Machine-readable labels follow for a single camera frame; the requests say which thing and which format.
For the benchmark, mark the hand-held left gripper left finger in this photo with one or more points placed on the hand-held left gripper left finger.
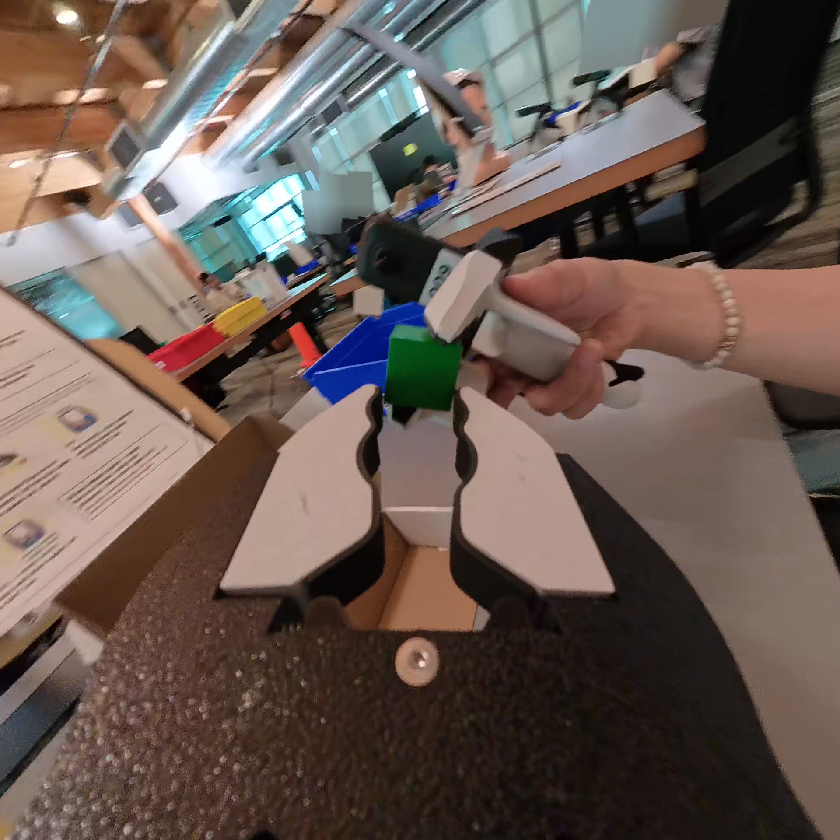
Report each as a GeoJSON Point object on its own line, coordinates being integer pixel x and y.
{"type": "Point", "coordinates": [308, 518]}

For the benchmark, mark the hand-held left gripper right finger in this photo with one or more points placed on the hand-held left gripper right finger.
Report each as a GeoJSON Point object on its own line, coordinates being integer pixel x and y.
{"type": "Point", "coordinates": [525, 518]}

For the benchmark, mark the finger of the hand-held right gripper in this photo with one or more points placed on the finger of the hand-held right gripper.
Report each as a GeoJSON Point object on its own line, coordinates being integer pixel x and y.
{"type": "Point", "coordinates": [401, 415]}
{"type": "Point", "coordinates": [463, 295]}

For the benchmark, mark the green wooden cube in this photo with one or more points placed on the green wooden cube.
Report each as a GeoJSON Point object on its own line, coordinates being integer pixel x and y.
{"type": "Point", "coordinates": [420, 371]}

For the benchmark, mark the blue plastic bin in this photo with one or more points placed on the blue plastic bin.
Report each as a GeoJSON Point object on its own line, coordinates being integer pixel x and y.
{"type": "Point", "coordinates": [348, 367]}

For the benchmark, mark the white cardboard box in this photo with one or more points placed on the white cardboard box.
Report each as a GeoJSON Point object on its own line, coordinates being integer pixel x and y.
{"type": "Point", "coordinates": [197, 492]}

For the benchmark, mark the person's right forearm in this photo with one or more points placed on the person's right forearm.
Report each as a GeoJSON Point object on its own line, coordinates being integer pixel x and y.
{"type": "Point", "coordinates": [794, 321]}

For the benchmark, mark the person's right hand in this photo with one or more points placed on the person's right hand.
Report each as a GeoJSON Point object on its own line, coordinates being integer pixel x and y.
{"type": "Point", "coordinates": [604, 302]}

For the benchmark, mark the black display screen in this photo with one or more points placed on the black display screen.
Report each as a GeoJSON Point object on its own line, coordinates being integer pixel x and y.
{"type": "Point", "coordinates": [400, 154]}

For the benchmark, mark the background wooden table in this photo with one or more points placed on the background wooden table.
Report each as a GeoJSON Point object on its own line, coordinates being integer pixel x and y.
{"type": "Point", "coordinates": [289, 295]}

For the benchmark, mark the orange traffic cone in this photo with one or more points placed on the orange traffic cone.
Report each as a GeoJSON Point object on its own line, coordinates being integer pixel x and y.
{"type": "Point", "coordinates": [303, 344]}

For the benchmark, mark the small yellow bin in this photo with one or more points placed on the small yellow bin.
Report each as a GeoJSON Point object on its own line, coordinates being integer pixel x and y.
{"type": "Point", "coordinates": [239, 315]}

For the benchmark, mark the long grey-top table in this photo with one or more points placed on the long grey-top table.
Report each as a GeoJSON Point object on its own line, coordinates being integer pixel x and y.
{"type": "Point", "coordinates": [590, 157]}

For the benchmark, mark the red plastic basket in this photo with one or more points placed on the red plastic basket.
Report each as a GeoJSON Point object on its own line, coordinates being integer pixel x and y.
{"type": "Point", "coordinates": [187, 348]}

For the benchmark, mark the printed instruction board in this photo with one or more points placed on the printed instruction board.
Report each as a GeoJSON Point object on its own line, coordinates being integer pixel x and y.
{"type": "Point", "coordinates": [65, 459]}

